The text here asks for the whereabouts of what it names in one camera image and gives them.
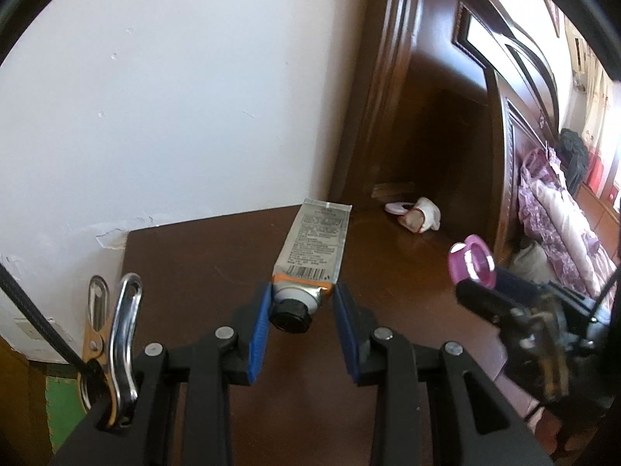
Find framed wall picture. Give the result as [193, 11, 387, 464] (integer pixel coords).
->
[541, 0, 562, 40]

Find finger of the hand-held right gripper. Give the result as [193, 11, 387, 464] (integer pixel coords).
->
[492, 266, 551, 302]
[455, 279, 525, 328]

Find dark clothes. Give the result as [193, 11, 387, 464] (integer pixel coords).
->
[558, 129, 590, 195]

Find small white sock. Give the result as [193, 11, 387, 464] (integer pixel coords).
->
[398, 197, 442, 234]

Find dark wooden headboard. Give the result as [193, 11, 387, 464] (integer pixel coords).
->
[330, 0, 564, 273]

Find purple lace-edged quilt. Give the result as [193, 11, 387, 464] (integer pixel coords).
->
[517, 148, 621, 302]

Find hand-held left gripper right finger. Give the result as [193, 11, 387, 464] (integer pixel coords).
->
[332, 282, 554, 466]

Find black cable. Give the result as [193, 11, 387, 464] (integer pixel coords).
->
[0, 259, 98, 384]
[589, 267, 621, 323]

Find metal spring clip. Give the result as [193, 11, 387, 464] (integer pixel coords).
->
[80, 272, 144, 428]
[519, 301, 571, 401]

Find wooden wardrobe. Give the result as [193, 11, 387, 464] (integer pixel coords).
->
[0, 335, 54, 466]

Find grey pillow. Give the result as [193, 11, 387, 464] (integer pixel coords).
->
[507, 243, 551, 282]

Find wooden nightstand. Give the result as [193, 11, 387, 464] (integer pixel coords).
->
[121, 201, 534, 466]

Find floral curtain with red hem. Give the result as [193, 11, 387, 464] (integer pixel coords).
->
[579, 49, 617, 190]

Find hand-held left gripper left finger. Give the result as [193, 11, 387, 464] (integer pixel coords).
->
[49, 282, 272, 466]

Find silver tube with black cap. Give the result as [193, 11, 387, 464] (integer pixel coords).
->
[268, 198, 352, 335]

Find wall air conditioner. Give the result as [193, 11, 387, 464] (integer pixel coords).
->
[567, 34, 588, 76]

